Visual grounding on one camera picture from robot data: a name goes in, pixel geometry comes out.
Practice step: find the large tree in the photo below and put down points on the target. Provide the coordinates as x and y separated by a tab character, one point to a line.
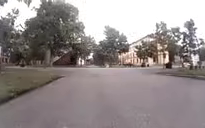
56	26
5	33

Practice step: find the group of trees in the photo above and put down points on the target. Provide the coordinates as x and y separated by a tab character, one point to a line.
188	40

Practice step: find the brown building with sloped roof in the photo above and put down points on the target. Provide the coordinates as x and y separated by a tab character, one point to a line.
65	60

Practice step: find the grey asphalt road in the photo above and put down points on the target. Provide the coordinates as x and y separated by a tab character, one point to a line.
116	100

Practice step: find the grass stretch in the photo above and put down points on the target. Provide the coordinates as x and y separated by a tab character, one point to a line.
16	83
196	71

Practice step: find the stone kerb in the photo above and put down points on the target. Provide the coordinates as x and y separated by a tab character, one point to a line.
190	77

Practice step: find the beige building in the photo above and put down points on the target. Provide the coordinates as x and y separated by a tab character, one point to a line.
133	56

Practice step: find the dark vehicle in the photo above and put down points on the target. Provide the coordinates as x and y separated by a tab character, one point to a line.
168	65

